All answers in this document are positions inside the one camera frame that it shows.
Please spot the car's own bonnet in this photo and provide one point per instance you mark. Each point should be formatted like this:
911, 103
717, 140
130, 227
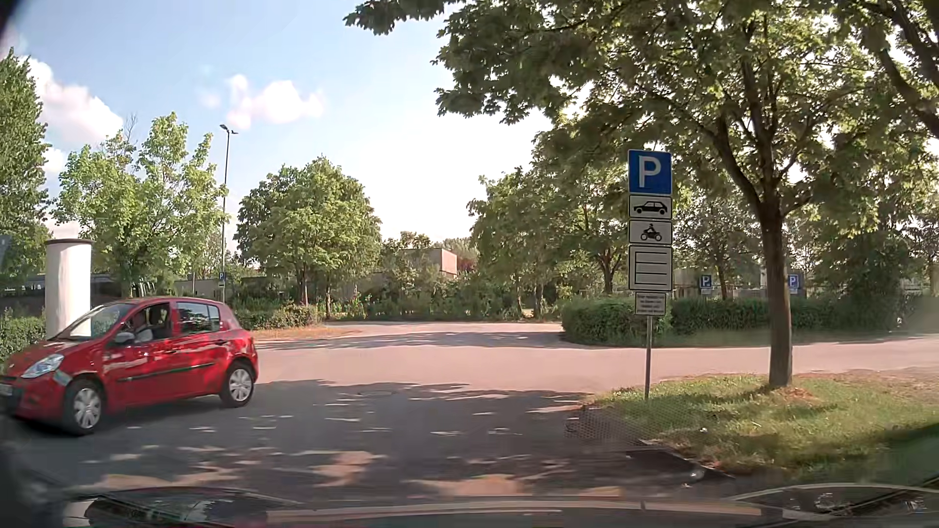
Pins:
469, 511

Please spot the green bushes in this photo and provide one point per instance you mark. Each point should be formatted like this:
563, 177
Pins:
440, 297

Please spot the small blue parking sign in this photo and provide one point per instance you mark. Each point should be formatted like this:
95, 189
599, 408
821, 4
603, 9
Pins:
221, 279
793, 282
705, 282

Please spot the white advertising column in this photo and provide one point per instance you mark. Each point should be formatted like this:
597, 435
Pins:
67, 282

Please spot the grass strip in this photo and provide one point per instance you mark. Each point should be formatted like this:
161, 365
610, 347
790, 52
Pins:
770, 337

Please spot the tall dark green tree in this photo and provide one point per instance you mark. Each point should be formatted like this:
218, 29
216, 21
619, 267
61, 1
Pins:
18, 169

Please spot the beige flat-roofed building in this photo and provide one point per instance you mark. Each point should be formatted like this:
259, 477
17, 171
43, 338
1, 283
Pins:
433, 264

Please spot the blue parking sign on post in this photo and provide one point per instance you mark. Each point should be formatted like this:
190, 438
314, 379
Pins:
649, 220

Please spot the large tree with dark trunk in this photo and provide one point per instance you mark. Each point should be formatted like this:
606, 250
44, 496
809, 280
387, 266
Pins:
776, 293

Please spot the light green tree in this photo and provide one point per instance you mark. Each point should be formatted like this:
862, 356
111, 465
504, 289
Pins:
143, 198

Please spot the grey asphalt road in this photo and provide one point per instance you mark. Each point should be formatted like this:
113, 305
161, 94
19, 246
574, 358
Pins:
440, 367

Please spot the tall lamp post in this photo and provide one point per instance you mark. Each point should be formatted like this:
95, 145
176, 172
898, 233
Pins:
224, 213

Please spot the trimmed green hedge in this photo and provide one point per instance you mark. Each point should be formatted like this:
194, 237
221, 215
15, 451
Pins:
733, 315

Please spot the low green hedge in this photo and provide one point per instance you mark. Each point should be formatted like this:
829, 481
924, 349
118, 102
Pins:
282, 317

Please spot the red hatchback car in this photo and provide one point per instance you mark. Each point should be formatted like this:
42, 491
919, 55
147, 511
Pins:
147, 359

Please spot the round green tree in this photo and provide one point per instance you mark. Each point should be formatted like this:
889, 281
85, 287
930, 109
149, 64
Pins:
312, 220

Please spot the grass verge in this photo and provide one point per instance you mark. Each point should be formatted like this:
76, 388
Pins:
792, 418

